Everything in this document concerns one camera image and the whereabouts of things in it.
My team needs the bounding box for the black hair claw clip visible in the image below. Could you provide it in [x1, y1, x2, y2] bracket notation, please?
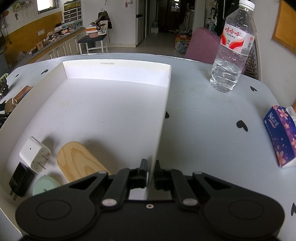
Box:
[0, 73, 9, 98]

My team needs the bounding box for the pink orange pot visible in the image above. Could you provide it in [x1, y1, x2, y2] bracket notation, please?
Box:
[85, 26, 99, 38]

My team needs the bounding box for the grey drawer organiser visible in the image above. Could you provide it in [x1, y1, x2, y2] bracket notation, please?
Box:
[63, 0, 82, 23]

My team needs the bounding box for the black hanging garment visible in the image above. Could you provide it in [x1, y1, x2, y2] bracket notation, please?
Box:
[215, 0, 239, 37]

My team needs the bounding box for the beige oval case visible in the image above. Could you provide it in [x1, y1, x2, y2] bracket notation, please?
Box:
[4, 98, 18, 113]

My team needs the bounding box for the white cardboard tray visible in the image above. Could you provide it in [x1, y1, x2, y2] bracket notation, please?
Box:
[1, 59, 171, 225]

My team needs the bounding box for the wooden oval block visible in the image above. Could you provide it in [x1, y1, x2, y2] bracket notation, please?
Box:
[57, 141, 111, 182]

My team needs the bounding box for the mint green round disc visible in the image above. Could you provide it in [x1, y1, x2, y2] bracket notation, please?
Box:
[32, 175, 60, 196]

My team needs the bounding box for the black wall charger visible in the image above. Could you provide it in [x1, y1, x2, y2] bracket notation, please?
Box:
[9, 162, 36, 201]

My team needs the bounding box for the white wall charger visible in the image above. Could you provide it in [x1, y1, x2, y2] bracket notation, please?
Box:
[20, 137, 52, 173]

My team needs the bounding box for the cream cabinet counter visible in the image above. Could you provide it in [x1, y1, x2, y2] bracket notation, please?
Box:
[13, 28, 86, 68]

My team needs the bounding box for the small dark stool table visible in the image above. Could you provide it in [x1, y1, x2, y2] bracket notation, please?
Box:
[78, 34, 108, 54]

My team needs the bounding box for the purple tissue pack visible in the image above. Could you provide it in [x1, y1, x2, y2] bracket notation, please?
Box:
[263, 105, 296, 168]

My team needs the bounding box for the purple armchair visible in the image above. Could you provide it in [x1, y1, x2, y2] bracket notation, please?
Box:
[185, 27, 220, 64]

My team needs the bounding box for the clear water bottle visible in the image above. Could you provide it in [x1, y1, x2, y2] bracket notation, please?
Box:
[210, 1, 256, 93]

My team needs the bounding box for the colourful card box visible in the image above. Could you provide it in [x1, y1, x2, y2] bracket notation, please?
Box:
[15, 85, 32, 102]

